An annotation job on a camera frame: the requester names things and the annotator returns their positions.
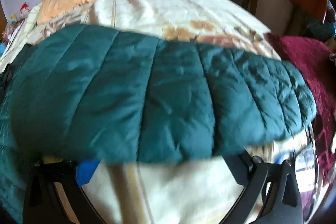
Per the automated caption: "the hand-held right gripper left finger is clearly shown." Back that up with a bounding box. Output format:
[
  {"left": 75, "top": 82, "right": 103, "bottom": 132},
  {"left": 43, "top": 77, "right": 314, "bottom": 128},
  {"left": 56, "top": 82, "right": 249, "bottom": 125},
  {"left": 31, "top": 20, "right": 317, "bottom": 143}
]
[{"left": 23, "top": 158, "right": 101, "bottom": 224}]

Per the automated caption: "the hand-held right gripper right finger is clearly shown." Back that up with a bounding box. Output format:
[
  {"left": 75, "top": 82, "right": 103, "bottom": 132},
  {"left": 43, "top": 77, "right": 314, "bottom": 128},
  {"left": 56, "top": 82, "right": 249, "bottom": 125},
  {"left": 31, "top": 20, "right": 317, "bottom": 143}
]
[{"left": 227, "top": 154, "right": 303, "bottom": 224}]

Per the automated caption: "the dark green puffer jacket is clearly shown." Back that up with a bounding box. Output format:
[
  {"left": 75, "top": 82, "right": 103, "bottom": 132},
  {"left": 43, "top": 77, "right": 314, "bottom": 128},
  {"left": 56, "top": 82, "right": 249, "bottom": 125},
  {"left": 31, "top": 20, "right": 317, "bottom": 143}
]
[{"left": 0, "top": 24, "right": 317, "bottom": 224}]

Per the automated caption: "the maroon blanket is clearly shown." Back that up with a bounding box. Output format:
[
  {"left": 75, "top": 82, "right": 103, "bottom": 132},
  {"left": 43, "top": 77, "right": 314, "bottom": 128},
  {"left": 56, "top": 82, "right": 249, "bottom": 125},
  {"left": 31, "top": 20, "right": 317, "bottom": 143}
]
[{"left": 265, "top": 33, "right": 336, "bottom": 215}]

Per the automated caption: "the plush toy with red hat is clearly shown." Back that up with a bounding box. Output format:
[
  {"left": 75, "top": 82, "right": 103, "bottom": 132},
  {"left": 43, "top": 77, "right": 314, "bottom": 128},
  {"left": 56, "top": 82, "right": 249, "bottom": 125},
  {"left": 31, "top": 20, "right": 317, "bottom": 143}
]
[{"left": 10, "top": 2, "right": 31, "bottom": 23}]

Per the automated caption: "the cream floral bed sheet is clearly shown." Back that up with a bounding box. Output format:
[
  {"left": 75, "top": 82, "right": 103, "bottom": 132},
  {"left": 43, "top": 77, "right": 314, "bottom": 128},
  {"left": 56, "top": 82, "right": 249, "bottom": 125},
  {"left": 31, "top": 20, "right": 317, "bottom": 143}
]
[{"left": 0, "top": 0, "right": 317, "bottom": 224}]

